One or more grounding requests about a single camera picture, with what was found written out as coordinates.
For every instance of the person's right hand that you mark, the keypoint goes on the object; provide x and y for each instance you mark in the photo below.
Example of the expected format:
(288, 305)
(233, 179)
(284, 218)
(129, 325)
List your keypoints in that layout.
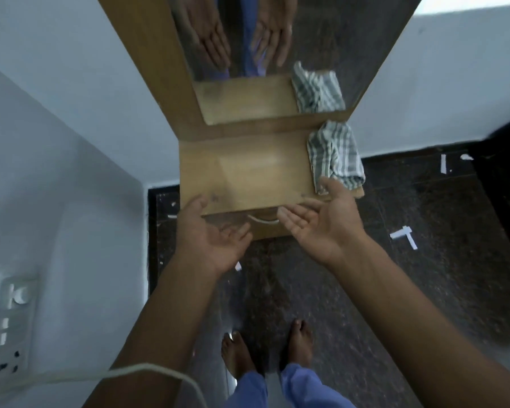
(329, 227)

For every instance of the person's left hand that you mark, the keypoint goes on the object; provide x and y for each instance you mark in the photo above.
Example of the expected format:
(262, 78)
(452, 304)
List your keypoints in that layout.
(204, 242)

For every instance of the person's left thumb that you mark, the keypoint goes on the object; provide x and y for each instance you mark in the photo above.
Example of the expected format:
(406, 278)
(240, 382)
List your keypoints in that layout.
(197, 205)

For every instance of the person's right thumb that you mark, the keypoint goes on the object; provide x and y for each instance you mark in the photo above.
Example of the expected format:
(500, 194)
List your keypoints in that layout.
(332, 186)

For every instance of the person's left forearm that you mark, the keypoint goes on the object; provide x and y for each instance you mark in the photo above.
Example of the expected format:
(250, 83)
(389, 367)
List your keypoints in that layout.
(161, 335)

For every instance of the person's right forearm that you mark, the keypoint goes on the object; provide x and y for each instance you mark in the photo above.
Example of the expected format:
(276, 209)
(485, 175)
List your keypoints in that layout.
(416, 327)

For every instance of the checked grey white cloth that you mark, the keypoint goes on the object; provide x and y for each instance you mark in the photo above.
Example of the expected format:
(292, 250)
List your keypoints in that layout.
(333, 155)

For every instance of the wooden dressing table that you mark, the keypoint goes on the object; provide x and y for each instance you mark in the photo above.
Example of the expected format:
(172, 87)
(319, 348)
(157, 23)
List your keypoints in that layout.
(250, 169)

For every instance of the large white tape piece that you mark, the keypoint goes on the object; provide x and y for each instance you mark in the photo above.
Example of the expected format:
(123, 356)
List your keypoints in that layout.
(403, 235)

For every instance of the long white tape strip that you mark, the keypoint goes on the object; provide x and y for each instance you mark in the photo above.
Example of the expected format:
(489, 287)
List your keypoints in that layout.
(443, 163)

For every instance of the small white tape piece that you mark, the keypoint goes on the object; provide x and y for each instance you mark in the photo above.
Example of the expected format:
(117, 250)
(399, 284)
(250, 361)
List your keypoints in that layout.
(465, 157)

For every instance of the person's left foot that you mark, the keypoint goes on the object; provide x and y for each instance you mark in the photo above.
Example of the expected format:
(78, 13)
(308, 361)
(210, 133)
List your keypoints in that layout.
(237, 354)

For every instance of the person's foot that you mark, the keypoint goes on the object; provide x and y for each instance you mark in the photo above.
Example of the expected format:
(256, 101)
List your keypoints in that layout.
(237, 354)
(298, 342)

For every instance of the person's right foot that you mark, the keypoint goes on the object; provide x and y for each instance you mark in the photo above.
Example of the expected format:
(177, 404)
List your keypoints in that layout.
(298, 342)

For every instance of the blue trousers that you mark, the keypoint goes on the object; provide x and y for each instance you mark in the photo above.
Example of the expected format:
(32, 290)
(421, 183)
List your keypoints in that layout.
(297, 388)

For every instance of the wall mirror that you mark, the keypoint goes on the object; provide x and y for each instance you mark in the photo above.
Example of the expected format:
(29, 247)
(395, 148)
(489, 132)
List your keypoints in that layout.
(357, 46)

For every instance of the white wall switchboard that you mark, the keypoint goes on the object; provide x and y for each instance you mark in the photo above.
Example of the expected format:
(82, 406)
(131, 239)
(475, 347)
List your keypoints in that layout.
(10, 322)

